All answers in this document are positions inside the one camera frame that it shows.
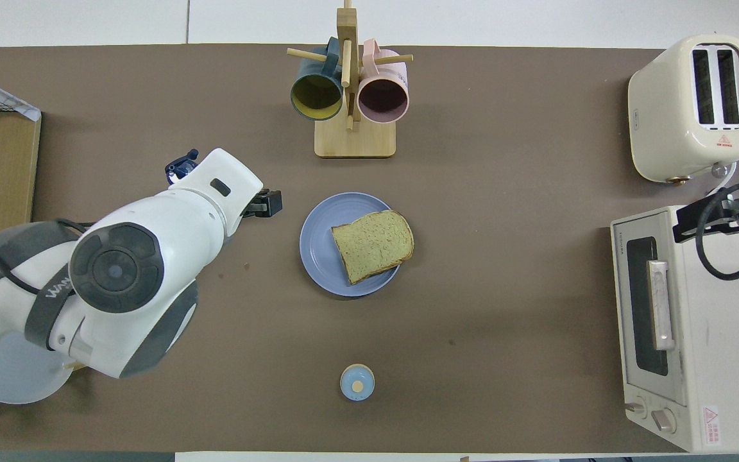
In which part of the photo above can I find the pale grey plate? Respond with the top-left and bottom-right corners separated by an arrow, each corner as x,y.
0,330 -> 74,405

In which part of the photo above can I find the pink ribbed mug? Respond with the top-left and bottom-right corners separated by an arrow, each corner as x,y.
357,38 -> 410,124

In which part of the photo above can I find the white toaster oven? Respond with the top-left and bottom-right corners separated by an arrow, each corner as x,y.
610,205 -> 739,453

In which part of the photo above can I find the slice of bread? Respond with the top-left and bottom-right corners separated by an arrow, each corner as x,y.
331,210 -> 415,286

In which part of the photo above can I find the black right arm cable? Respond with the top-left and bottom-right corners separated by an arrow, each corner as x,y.
695,180 -> 739,282

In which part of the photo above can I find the dark teal mug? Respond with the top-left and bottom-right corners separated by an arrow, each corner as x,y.
290,37 -> 344,121

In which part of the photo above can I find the cream two-slot toaster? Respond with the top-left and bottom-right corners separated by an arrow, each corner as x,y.
628,35 -> 739,187

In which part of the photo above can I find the blue round plate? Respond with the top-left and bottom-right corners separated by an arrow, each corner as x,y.
300,192 -> 409,298

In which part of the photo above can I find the seasoning bottle navy cap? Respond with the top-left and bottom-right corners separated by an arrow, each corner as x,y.
165,149 -> 200,185

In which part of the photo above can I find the wooden mug tree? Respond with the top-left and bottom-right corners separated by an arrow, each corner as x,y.
286,0 -> 414,158

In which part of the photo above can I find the brown table mat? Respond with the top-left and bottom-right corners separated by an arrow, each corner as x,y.
0,44 -> 739,454

